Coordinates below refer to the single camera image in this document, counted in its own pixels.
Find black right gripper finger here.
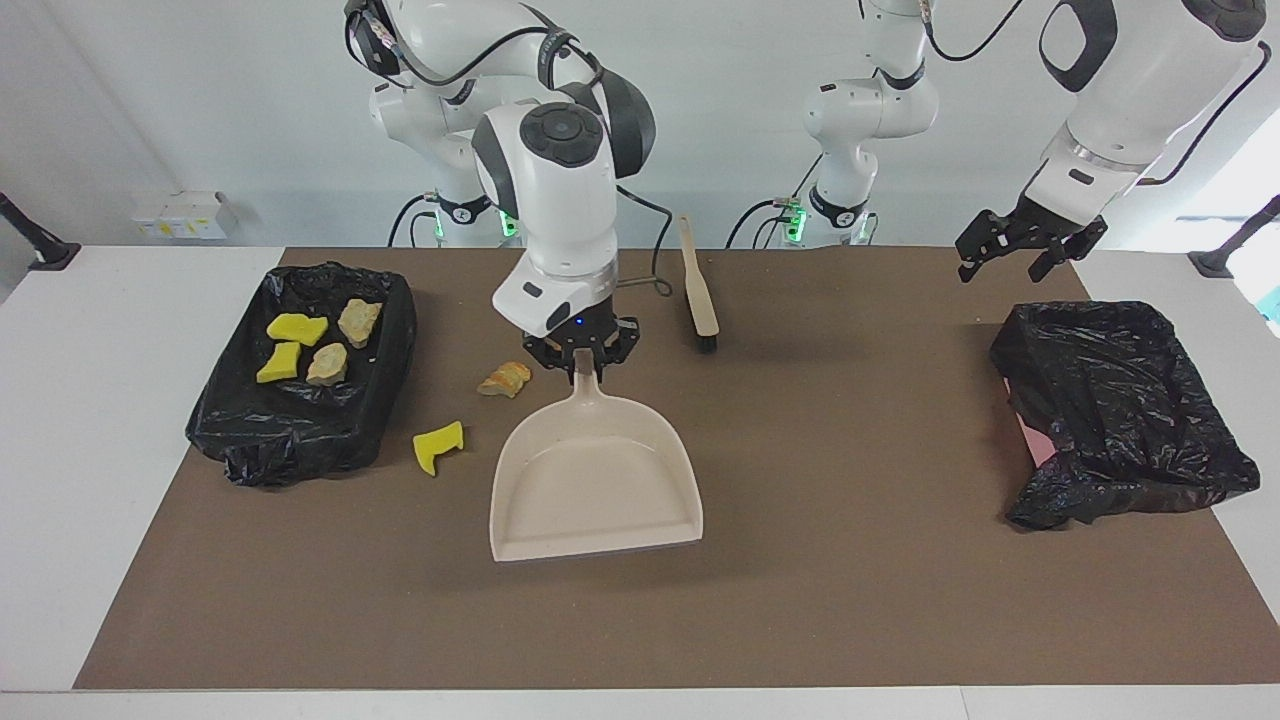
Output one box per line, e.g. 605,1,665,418
597,318,641,382
522,335,564,380

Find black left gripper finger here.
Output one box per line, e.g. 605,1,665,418
955,212,1013,284
1028,218,1109,284

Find striped orange bread piece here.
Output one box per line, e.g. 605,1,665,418
476,361,533,399

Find beige hand brush black bristles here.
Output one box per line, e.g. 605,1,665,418
678,214,721,354

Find notched yellow sponge piece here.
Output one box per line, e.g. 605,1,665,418
413,421,465,477

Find beige plastic dustpan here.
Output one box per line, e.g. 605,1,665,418
488,348,705,564

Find orange striped scrap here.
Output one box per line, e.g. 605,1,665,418
337,298,384,349

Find pale tan scrap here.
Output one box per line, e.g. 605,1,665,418
305,343,350,387

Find large yellow sponge piece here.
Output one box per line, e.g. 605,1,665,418
266,313,330,347

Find small yellow green sponge piece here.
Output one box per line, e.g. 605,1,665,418
256,341,303,385

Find black plastic trash bag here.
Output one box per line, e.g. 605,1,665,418
990,300,1261,531
186,262,418,488

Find pink plastic bin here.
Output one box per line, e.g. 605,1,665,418
1015,412,1059,469

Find brown table mat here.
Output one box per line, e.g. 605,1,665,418
73,247,1280,691

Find right arm gripper cable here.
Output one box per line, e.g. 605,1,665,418
345,0,673,298

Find arm gripper cable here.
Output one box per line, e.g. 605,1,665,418
345,0,673,298
920,0,1276,186

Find left arm gripper cable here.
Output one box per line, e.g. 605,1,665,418
920,0,1276,186

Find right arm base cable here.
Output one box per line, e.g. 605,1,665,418
388,193,441,248

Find white wall boxes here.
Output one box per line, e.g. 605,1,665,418
132,190,241,241

